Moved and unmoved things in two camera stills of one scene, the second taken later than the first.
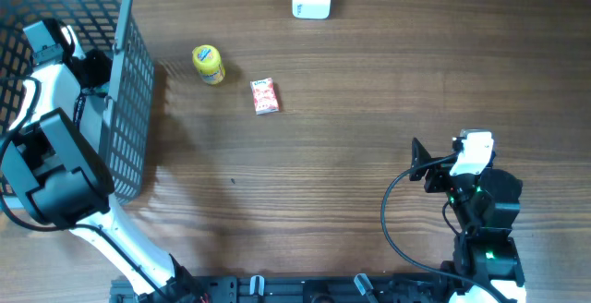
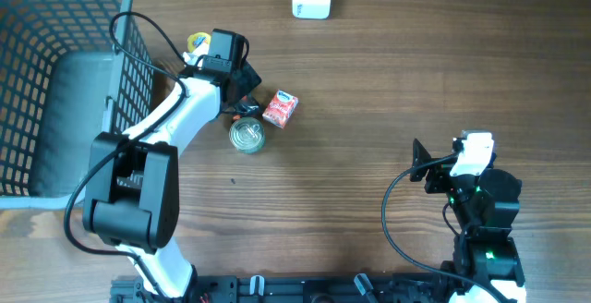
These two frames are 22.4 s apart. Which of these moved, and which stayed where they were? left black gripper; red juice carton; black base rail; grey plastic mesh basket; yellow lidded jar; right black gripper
Moved: left black gripper; red juice carton; yellow lidded jar
Stayed: black base rail; right black gripper; grey plastic mesh basket
